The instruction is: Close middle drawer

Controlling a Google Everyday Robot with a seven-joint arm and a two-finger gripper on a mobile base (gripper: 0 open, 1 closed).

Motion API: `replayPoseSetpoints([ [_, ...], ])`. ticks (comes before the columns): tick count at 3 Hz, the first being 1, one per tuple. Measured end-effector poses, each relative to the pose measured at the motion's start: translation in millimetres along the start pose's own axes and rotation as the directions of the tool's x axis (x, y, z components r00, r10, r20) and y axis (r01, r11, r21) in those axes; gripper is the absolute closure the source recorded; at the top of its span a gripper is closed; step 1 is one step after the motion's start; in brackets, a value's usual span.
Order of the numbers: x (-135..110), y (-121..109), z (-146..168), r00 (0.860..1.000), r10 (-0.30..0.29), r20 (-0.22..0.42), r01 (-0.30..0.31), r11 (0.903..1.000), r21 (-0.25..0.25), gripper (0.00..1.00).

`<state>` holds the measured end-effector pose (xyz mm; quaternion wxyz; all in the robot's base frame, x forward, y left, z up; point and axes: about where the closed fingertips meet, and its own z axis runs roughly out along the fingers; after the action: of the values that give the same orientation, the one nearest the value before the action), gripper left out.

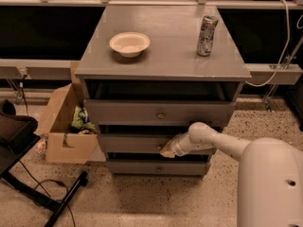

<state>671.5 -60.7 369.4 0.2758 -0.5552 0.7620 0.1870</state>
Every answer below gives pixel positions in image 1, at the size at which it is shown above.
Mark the yellowish robot gripper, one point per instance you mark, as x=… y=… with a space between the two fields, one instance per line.
x=177 y=145

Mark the grey drawer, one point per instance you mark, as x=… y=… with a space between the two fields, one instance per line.
x=136 y=139
x=158 y=113
x=158 y=167

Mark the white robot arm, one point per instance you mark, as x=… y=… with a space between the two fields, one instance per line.
x=270 y=175

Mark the grey bottom drawer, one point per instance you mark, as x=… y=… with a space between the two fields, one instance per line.
x=158 y=167

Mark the grey wooden drawer cabinet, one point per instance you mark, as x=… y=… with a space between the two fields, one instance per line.
x=168 y=70

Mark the grey top drawer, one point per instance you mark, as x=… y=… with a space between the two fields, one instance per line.
x=158 y=113

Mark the green snack bag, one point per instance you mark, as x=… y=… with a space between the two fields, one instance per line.
x=81 y=122

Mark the brown cardboard box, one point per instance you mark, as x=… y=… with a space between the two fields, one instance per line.
x=62 y=145

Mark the silver drink can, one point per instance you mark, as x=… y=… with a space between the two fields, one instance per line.
x=206 y=35

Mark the black chair stand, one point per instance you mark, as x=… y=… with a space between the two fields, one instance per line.
x=17 y=137

